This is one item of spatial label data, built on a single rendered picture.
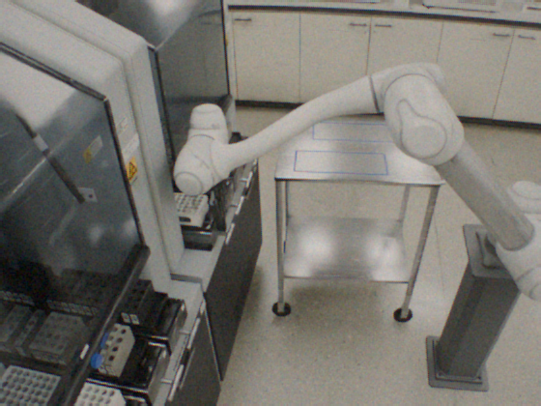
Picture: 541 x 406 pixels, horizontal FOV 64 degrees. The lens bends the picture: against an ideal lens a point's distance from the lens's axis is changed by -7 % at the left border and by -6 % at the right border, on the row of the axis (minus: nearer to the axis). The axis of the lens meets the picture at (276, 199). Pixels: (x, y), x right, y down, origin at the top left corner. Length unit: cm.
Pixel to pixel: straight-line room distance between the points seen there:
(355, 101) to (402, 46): 242
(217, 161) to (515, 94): 304
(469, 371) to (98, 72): 177
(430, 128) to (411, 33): 260
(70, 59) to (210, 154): 39
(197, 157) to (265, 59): 260
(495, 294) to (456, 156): 73
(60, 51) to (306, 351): 161
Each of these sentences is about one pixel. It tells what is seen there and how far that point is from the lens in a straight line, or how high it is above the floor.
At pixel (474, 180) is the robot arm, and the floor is 116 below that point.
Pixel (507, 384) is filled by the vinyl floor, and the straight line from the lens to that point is 225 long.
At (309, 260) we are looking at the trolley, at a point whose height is 28.
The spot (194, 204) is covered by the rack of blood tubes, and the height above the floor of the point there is 86.
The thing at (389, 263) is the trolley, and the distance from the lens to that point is 214.
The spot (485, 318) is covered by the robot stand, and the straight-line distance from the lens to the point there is 182.
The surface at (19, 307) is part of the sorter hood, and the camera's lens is 81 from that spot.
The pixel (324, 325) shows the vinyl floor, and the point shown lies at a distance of 223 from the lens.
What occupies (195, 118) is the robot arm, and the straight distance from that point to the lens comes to 128.
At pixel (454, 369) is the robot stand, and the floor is 9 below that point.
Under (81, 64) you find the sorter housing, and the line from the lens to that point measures 101.
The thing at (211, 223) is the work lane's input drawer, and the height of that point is 82.
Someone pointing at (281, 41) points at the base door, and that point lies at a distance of 363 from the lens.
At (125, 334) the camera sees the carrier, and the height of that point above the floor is 88.
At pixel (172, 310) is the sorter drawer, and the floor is 82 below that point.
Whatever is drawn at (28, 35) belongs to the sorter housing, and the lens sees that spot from 106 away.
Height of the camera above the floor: 179
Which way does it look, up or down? 38 degrees down
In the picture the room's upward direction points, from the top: 1 degrees counter-clockwise
